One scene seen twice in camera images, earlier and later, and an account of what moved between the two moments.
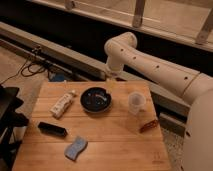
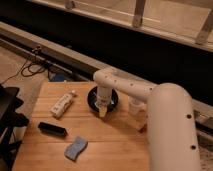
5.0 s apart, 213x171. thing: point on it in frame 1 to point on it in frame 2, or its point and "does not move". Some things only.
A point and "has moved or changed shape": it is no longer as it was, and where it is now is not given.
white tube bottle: x=61 y=105 does not move
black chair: x=10 y=118 does not move
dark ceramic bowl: x=96 y=100 has moved or changed shape
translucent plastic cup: x=136 y=102 does not move
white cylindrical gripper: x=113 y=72 to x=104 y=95
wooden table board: x=93 y=126 does not move
